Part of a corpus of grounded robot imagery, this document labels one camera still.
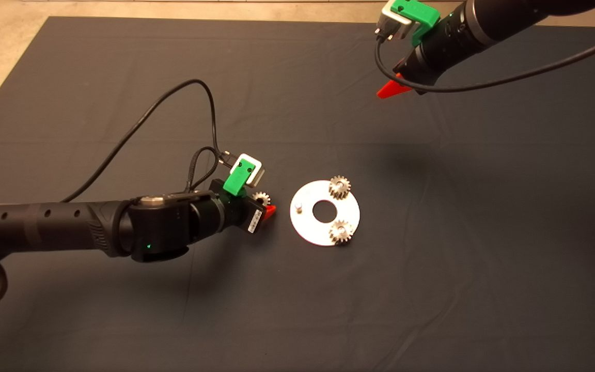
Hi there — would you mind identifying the round metal carrier plate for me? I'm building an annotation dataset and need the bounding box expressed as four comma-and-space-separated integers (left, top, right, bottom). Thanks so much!
290, 180, 361, 246

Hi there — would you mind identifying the silver camera box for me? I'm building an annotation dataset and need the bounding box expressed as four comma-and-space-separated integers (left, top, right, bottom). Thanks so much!
229, 153, 265, 188
375, 0, 413, 41

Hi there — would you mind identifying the silver left camera box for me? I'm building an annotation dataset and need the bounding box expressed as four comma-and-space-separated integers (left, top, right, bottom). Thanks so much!
229, 153, 265, 188

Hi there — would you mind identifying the green right camera mount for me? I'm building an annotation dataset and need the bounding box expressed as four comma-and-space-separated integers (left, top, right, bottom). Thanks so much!
390, 0, 441, 46

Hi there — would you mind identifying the smooth black left camera cable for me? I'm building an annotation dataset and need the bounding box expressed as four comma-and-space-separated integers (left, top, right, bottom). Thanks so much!
0, 79, 232, 301

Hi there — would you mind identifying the silver right camera box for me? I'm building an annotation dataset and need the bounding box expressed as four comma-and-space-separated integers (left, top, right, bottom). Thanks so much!
375, 0, 413, 41

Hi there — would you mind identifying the smooth black camera cable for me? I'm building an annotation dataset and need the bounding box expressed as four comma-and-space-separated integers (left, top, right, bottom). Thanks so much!
0, 79, 232, 301
374, 28, 595, 94

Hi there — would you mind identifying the dark grey table cloth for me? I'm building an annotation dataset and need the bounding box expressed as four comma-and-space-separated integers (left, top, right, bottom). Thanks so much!
0, 17, 595, 372

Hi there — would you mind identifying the smooth black right camera cable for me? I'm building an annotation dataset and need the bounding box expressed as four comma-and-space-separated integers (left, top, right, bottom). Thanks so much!
374, 28, 595, 94

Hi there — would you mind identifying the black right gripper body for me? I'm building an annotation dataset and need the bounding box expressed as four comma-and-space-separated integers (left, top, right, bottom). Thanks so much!
393, 5, 487, 96

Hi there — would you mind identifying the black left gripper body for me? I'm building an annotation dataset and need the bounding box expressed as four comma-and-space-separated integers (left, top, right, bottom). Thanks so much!
210, 179, 268, 235

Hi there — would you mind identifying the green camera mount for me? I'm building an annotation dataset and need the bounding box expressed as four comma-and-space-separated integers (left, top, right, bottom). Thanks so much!
224, 159, 255, 197
390, 0, 441, 46

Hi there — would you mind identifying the green left camera mount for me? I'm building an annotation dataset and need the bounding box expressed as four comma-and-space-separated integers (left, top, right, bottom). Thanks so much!
224, 159, 255, 197

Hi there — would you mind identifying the braided black left arm cable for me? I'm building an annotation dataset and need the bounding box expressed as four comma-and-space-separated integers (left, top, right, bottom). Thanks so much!
186, 147, 221, 194

